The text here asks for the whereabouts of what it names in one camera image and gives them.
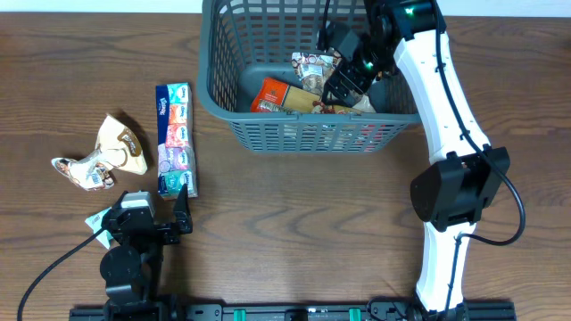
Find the Kleenex tissue multipack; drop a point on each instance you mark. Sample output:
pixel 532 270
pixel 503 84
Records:
pixel 176 159

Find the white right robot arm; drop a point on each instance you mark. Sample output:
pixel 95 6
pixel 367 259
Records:
pixel 409 39

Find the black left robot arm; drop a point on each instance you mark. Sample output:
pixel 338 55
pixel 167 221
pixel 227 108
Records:
pixel 132 269

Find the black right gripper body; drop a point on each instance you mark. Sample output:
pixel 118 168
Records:
pixel 346 76

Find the San Remo spaghetti packet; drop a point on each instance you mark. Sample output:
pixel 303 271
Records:
pixel 277 96

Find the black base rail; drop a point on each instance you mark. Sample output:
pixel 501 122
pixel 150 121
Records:
pixel 267 312

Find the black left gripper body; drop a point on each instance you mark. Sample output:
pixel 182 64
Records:
pixel 166 235

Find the small teal white packet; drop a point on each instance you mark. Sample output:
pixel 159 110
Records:
pixel 95 222

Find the crumpled dried mushroom bag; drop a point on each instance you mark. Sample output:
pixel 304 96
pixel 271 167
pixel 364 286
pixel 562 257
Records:
pixel 116 147

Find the dried mushroom bag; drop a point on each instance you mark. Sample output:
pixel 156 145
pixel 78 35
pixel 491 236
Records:
pixel 313 70
pixel 116 147
pixel 363 106

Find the grey plastic basket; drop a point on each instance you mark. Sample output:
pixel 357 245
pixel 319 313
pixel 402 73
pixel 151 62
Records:
pixel 243 42

